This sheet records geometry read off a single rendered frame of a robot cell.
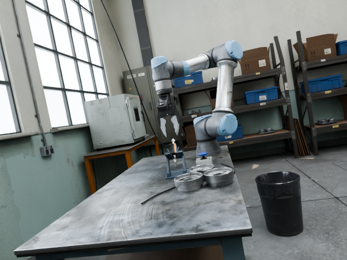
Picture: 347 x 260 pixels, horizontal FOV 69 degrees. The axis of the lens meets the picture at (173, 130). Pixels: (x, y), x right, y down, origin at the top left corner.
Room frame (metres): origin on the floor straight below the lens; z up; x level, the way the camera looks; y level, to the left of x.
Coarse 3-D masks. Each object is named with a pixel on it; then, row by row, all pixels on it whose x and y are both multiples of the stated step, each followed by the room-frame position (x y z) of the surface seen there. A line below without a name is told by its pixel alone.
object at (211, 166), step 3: (198, 165) 1.06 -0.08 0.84; (201, 165) 1.05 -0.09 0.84; (204, 165) 1.05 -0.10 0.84; (207, 165) 1.04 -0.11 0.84; (210, 165) 1.03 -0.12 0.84; (213, 165) 1.01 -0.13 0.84; (192, 168) 1.04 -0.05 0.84; (195, 168) 1.05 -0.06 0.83; (198, 168) 1.05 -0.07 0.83; (201, 168) 1.05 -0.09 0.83; (210, 168) 0.96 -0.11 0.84; (213, 168) 0.98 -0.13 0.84; (189, 171) 0.99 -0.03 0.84; (192, 171) 0.97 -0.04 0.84; (195, 171) 0.96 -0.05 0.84; (198, 171) 0.96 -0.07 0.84; (201, 171) 0.95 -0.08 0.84; (204, 171) 0.95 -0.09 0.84
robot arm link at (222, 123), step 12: (216, 48) 1.47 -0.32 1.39; (228, 48) 1.39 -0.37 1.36; (240, 48) 1.43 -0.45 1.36; (216, 60) 1.47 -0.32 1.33; (228, 60) 1.39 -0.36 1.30; (228, 72) 1.39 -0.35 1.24; (228, 84) 1.38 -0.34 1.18; (216, 96) 1.41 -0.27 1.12; (228, 96) 1.37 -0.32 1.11; (216, 108) 1.37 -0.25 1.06; (228, 108) 1.35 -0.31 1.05; (216, 120) 1.34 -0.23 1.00; (228, 120) 1.31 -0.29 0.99; (216, 132) 1.34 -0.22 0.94; (228, 132) 1.31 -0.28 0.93
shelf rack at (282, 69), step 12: (276, 36) 4.09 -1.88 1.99; (264, 72) 4.12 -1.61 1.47; (276, 72) 4.10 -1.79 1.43; (204, 84) 4.29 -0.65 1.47; (216, 84) 4.26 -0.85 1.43; (276, 84) 4.57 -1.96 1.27; (288, 96) 4.07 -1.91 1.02; (240, 108) 4.20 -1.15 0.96; (252, 108) 4.18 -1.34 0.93; (288, 108) 4.07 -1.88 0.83; (180, 120) 4.39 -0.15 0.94; (192, 120) 4.35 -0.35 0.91; (180, 132) 4.44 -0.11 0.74; (276, 132) 4.32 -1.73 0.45; (288, 132) 4.08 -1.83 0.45; (180, 144) 4.40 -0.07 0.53; (228, 144) 4.26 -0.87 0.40; (240, 144) 4.23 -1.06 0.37; (288, 144) 4.56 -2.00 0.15
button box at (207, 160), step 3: (210, 156) 1.18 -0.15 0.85; (198, 159) 1.16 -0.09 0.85; (201, 159) 1.14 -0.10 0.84; (204, 159) 1.13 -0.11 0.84; (207, 159) 1.12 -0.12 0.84; (210, 159) 1.11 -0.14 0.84; (198, 162) 1.12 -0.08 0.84; (201, 162) 1.12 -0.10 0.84; (204, 162) 1.12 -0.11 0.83; (207, 162) 1.12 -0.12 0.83; (210, 162) 1.12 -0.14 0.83
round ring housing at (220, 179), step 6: (216, 168) 0.95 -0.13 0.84; (222, 168) 0.94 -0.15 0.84; (228, 168) 0.92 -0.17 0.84; (204, 174) 0.89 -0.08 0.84; (216, 174) 0.92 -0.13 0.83; (222, 174) 0.85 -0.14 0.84; (228, 174) 0.85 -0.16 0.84; (204, 180) 0.90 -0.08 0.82; (210, 180) 0.86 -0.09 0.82; (216, 180) 0.85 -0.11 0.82; (222, 180) 0.85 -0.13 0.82; (228, 180) 0.85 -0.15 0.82; (216, 186) 0.86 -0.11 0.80
